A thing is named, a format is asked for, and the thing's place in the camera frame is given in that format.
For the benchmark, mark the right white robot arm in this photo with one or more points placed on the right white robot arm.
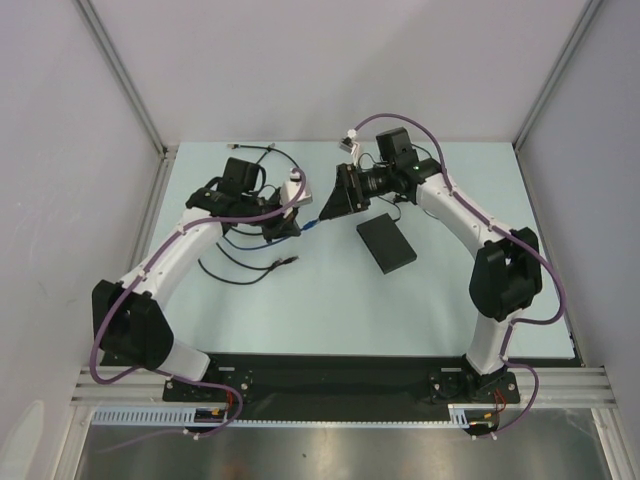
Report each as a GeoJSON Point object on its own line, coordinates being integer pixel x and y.
{"type": "Point", "coordinates": [506, 275]}

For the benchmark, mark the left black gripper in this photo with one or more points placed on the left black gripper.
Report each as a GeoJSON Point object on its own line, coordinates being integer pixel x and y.
{"type": "Point", "coordinates": [283, 227]}

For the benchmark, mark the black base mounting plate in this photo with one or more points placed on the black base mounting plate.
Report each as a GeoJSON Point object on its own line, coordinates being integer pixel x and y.
{"type": "Point", "coordinates": [341, 412]}

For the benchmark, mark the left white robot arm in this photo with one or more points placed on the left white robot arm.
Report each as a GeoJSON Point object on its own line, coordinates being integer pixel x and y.
{"type": "Point", "coordinates": [128, 315]}

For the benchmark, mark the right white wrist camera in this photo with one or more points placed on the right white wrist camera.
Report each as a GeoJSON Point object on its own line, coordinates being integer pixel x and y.
{"type": "Point", "coordinates": [350, 144]}

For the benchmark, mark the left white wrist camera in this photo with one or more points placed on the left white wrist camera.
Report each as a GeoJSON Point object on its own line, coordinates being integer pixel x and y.
{"type": "Point", "coordinates": [295, 190]}

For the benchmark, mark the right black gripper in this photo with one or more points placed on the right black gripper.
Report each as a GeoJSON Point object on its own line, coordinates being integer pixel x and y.
{"type": "Point", "coordinates": [351, 187]}

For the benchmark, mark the aluminium frame rail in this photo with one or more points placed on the aluminium frame rail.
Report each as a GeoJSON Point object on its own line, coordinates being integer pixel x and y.
{"type": "Point", "coordinates": [547, 387]}

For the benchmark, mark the black network switch box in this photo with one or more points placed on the black network switch box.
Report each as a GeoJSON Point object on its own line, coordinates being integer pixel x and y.
{"type": "Point", "coordinates": [386, 243]}

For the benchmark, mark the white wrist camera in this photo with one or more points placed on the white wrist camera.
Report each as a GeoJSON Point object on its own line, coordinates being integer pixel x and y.
{"type": "Point", "coordinates": [295, 190]}
{"type": "Point", "coordinates": [350, 144]}

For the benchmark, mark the white slotted cable duct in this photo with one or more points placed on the white slotted cable duct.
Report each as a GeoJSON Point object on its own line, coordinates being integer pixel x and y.
{"type": "Point", "coordinates": [158, 416]}

